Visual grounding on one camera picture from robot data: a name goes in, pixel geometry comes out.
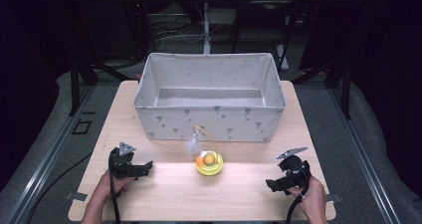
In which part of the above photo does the person's right hand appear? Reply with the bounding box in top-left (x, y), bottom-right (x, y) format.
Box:
top-left (286, 175), bottom-right (328, 224)

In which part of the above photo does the person's left hand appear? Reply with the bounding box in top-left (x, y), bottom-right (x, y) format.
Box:
top-left (94, 169), bottom-right (137, 202)

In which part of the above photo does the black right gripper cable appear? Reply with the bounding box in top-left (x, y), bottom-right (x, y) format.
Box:
top-left (285, 180), bottom-right (312, 224)

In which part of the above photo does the grey fabric storage box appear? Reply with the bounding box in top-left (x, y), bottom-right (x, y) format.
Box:
top-left (133, 52), bottom-right (288, 143)

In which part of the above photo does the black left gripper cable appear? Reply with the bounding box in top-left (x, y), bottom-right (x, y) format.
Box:
top-left (108, 175), bottom-right (121, 224)

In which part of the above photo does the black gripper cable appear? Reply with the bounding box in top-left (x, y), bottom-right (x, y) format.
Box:
top-left (108, 175), bottom-right (121, 224)
top-left (285, 180), bottom-right (312, 224)

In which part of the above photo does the metal table bracket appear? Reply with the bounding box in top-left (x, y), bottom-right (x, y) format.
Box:
top-left (65, 190), bottom-right (89, 202)
top-left (325, 192), bottom-right (342, 204)

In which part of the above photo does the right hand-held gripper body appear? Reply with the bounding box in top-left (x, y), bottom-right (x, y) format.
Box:
top-left (276, 146), bottom-right (312, 189)

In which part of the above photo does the black floor cable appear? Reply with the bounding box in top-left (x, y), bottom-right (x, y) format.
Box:
top-left (25, 152), bottom-right (94, 224)

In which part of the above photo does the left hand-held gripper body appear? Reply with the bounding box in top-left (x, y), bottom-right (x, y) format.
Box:
top-left (107, 141), bottom-right (137, 179)

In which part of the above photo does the white table leg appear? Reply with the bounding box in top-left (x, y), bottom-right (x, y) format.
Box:
top-left (202, 2), bottom-right (212, 55)

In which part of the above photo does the black metal stand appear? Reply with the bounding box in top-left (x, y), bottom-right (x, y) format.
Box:
top-left (49, 0), bottom-right (137, 117)
top-left (292, 4), bottom-right (352, 120)

